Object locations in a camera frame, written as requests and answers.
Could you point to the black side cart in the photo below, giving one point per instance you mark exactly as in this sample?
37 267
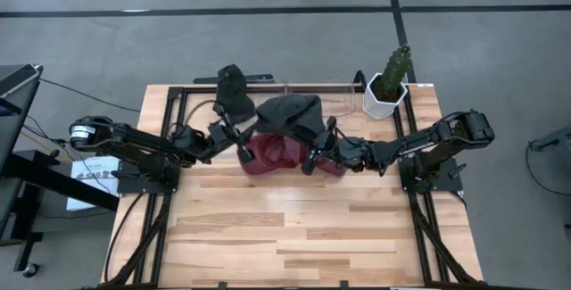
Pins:
44 178

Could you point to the grey laptop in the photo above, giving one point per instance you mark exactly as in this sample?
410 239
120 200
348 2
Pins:
18 80

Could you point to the white faceted plant pot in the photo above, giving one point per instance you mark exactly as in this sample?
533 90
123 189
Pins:
377 107

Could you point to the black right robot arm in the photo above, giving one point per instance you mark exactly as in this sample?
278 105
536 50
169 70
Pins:
424 140

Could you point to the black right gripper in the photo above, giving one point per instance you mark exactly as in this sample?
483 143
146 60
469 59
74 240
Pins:
330 145

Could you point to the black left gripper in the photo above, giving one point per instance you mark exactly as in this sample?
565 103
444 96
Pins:
218 136

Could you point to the clear plastic bin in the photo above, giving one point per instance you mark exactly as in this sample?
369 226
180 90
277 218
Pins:
345 102

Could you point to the black aluminium table frame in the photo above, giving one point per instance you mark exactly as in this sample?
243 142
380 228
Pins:
201 89

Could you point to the green columnar cactus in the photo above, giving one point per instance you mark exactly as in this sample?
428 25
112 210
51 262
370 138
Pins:
394 73

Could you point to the dark red baseball cap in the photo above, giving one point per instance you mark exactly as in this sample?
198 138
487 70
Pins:
334 170
272 158

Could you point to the grey floor stand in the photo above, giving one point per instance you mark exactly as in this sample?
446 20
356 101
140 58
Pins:
553 138

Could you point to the white printed paper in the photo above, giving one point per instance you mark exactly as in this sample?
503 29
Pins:
96 165

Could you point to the black flat bar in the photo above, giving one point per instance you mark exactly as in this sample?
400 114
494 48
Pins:
259 77

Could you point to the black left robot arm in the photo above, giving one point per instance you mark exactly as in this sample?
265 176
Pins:
134 140

